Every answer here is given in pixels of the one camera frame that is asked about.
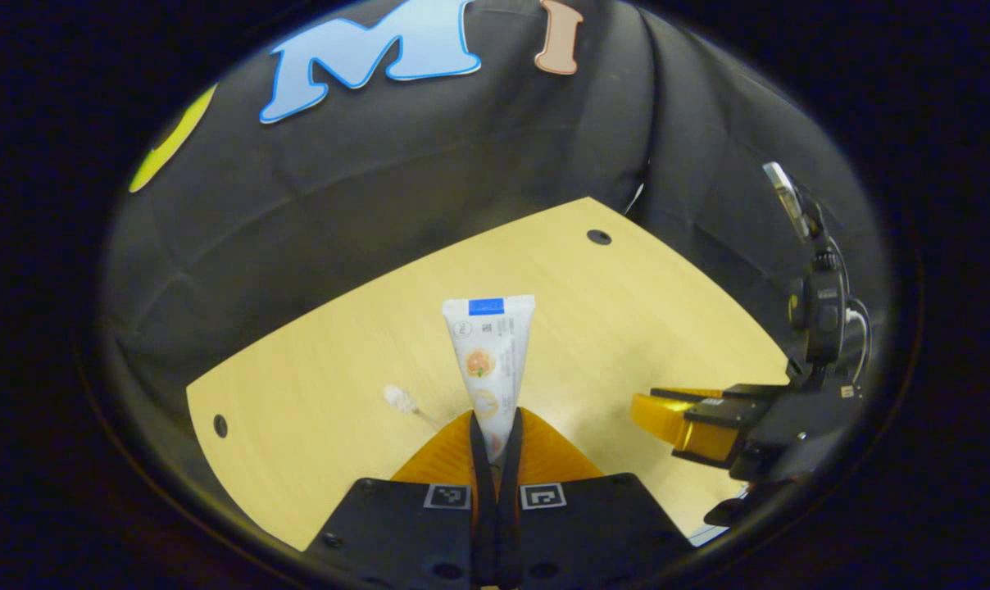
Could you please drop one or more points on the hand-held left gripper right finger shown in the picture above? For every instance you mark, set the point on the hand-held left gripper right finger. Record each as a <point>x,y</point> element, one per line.
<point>593,533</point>

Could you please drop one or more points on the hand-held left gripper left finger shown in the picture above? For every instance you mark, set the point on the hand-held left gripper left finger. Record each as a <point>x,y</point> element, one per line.
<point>397,533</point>

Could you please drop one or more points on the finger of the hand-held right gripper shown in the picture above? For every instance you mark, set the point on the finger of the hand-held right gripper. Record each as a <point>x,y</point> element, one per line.
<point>692,430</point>
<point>749,392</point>

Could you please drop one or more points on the white toothbrush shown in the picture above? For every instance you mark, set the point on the white toothbrush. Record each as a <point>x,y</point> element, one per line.
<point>398,398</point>

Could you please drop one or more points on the white toothpaste tube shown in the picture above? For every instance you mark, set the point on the white toothpaste tube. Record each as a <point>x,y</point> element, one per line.
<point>491,360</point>

